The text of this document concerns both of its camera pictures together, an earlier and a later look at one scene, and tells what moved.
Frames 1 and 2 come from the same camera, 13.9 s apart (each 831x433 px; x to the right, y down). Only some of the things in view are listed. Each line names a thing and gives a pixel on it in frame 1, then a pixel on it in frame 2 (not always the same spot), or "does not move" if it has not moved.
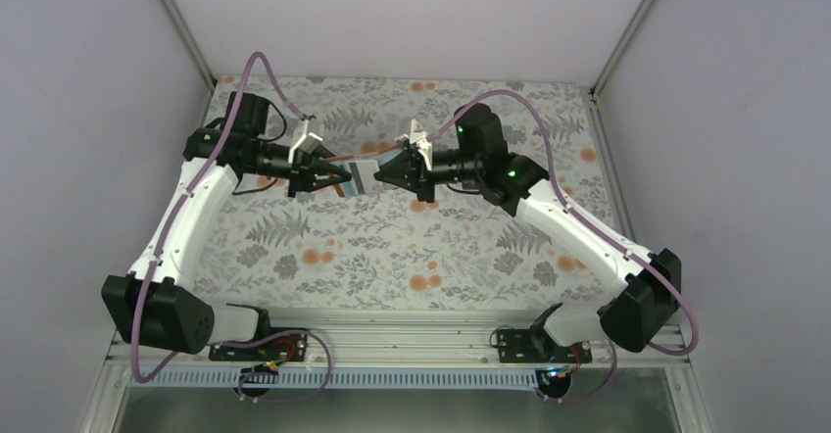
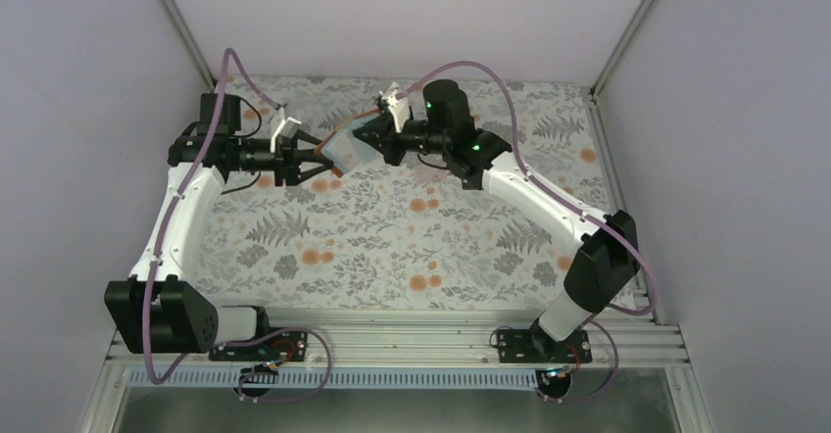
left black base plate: x=289 y=347 does not move
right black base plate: x=529 y=346 does not move
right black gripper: x=410 y=165 → x=385 y=140
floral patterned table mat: x=359 y=243 does not move
